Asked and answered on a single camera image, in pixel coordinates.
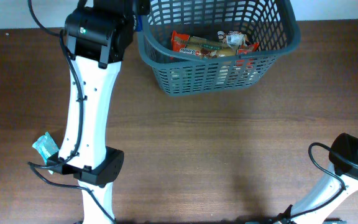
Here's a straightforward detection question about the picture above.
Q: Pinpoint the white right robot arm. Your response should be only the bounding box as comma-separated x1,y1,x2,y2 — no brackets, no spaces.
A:
274,133,358,223

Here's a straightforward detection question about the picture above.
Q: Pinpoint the teal tissue pocket pack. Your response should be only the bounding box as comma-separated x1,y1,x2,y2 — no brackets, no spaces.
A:
32,132,59,164

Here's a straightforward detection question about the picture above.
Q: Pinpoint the Kleenex tissue multipack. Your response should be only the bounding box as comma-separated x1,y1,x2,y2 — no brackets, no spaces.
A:
135,15,143,32

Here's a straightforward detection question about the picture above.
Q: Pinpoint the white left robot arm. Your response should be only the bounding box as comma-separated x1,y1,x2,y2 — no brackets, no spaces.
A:
46,1,150,223

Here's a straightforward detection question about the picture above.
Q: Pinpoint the San Remo spaghetti packet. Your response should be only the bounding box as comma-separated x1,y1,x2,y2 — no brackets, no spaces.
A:
171,31,259,59

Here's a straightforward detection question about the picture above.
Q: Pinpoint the grey plastic lattice basket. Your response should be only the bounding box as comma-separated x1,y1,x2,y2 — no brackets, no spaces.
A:
137,0,301,96

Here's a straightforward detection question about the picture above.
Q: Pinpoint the beige snack pouch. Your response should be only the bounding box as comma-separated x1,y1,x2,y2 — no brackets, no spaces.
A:
218,31,249,50

